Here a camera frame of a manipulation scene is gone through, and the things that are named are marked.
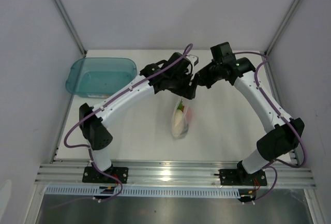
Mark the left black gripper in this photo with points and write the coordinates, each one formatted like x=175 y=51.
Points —
x=186 y=92

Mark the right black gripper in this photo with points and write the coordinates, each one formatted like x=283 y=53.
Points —
x=204 y=80

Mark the red tomato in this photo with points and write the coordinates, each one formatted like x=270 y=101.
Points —
x=189 y=114

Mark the clear zip top bag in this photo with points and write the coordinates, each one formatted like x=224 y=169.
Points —
x=188 y=102

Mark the white radish with leaves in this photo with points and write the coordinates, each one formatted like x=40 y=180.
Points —
x=179 y=124

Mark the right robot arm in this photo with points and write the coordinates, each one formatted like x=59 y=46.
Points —
x=283 y=132

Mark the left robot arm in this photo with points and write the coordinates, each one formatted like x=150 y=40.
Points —
x=95 y=120

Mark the teal plastic tray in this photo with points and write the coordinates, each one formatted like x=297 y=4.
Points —
x=100 y=77

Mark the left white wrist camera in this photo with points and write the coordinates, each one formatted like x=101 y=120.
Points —
x=193 y=59

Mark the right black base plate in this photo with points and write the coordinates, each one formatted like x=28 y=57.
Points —
x=237 y=177

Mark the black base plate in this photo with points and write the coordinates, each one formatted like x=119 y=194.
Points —
x=91 y=175
x=237 y=177

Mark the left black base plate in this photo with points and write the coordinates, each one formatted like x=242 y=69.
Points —
x=91 y=175

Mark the white slotted cable duct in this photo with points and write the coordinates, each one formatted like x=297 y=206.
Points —
x=138 y=191

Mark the right aluminium frame post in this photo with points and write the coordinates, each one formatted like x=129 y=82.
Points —
x=285 y=22

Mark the aluminium frame post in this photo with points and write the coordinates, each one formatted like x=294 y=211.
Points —
x=285 y=22
x=62 y=11

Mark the aluminium mounting rail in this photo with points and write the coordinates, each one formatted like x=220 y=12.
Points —
x=172 y=174

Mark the left aluminium frame post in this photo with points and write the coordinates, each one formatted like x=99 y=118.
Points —
x=62 y=11

